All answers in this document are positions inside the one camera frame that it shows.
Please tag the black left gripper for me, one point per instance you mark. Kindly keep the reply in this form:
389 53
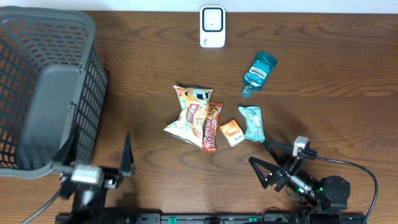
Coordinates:
113 177

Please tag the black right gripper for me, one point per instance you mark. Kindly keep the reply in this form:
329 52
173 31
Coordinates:
287 167

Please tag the small orange snack packet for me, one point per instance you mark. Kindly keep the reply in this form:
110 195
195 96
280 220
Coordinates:
232 132

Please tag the orange chocolate bar wrapper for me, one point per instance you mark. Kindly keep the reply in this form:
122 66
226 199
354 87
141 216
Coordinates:
210 127

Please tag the blue mouthwash bottle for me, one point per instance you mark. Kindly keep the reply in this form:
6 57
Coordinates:
255 78

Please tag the cream snack bag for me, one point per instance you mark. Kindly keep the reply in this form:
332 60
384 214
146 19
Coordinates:
194 103

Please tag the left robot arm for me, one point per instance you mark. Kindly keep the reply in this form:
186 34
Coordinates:
89 206

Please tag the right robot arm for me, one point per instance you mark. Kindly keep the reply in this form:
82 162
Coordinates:
328 196

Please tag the white barcode scanner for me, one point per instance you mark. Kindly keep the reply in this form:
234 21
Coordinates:
212 27

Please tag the grey plastic shopping basket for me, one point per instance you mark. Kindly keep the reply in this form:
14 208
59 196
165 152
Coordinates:
52 79

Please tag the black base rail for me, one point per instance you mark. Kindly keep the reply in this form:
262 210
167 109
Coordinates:
211 218

